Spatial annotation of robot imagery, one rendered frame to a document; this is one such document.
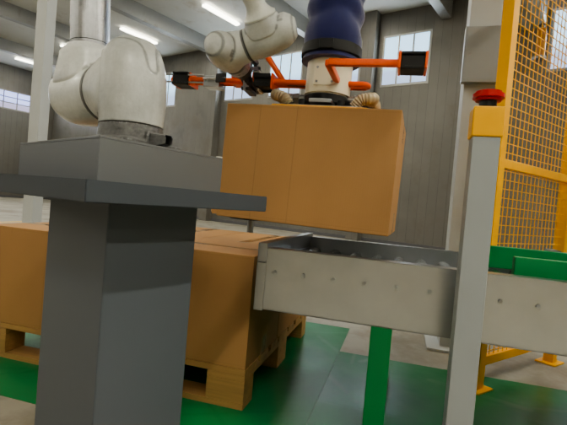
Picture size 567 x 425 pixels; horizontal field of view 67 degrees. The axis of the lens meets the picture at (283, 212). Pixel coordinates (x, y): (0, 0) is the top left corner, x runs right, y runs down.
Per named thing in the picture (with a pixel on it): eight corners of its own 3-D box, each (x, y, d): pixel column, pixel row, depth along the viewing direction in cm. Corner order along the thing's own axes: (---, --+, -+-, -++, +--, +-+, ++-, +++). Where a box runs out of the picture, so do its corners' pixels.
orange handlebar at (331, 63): (400, 94, 159) (401, 84, 158) (400, 68, 129) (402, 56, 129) (175, 86, 183) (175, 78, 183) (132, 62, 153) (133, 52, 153)
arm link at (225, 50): (222, 80, 145) (258, 67, 142) (202, 65, 130) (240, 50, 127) (215, 50, 146) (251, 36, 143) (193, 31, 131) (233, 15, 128)
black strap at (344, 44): (364, 69, 170) (364, 59, 170) (358, 48, 148) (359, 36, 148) (307, 68, 176) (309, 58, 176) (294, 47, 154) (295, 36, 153)
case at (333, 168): (394, 231, 174) (406, 132, 173) (387, 236, 136) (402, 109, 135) (256, 215, 192) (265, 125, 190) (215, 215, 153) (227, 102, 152)
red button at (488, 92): (499, 112, 105) (501, 96, 104) (506, 105, 98) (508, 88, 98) (469, 111, 106) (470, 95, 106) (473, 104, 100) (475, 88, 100)
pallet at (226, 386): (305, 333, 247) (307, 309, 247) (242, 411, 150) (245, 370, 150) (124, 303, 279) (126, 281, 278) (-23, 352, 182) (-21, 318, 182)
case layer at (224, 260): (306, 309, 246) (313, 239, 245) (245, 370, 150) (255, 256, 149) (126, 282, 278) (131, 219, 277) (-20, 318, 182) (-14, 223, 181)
